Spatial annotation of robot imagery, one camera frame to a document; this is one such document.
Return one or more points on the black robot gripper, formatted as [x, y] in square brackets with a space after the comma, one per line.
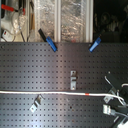
[116, 87]

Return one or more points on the right blue clamp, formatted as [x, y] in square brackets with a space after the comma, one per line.
[95, 44]

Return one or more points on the blue clamp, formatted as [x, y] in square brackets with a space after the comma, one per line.
[95, 44]
[47, 39]

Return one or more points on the left blue clamp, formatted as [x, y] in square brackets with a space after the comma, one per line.
[47, 39]

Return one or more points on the black perforated breadboard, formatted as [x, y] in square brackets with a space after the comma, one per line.
[31, 69]

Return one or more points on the clear plastic sheet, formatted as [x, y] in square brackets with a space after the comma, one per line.
[76, 19]

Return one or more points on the middle grey cable clip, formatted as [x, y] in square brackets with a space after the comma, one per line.
[73, 80]

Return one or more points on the left grey cable clip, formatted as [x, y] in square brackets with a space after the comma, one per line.
[36, 103]

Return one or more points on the white aluminium frame post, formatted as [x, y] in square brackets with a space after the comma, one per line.
[57, 33]

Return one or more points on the red handled tool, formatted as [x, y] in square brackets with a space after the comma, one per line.
[8, 8]

